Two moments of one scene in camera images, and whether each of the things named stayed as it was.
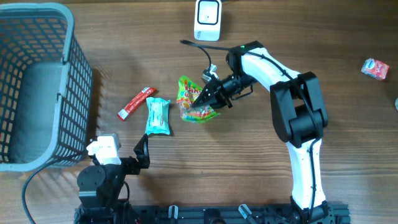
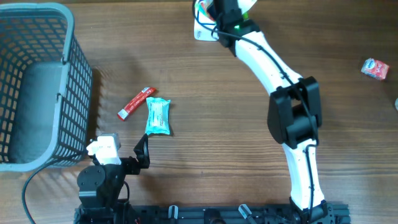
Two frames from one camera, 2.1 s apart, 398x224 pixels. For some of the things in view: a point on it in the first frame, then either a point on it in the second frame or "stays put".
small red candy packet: [377, 68] stays put
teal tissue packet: [158, 116] stays put
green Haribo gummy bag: [188, 92] -> [201, 7]
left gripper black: [140, 151] stays put
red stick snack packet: [145, 93] stays put
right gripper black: [214, 94] -> [210, 10]
